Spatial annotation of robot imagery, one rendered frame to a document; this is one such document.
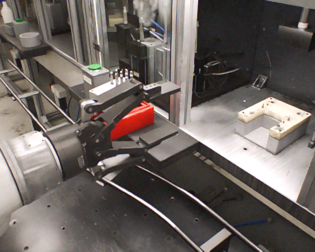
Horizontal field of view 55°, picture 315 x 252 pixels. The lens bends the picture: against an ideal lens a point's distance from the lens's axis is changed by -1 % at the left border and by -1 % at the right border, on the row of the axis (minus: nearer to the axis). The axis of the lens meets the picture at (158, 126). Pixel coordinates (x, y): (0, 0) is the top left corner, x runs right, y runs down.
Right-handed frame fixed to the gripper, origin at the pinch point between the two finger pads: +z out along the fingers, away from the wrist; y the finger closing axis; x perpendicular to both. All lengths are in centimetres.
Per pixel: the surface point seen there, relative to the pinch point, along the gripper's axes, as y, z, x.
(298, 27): 8.1, 40.9, 0.3
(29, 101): -34, -2, 88
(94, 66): -8.7, 10.9, 46.8
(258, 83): -20, 63, 21
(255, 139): -20.9, 33.0, 0.6
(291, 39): 5.6, 39.4, 0.5
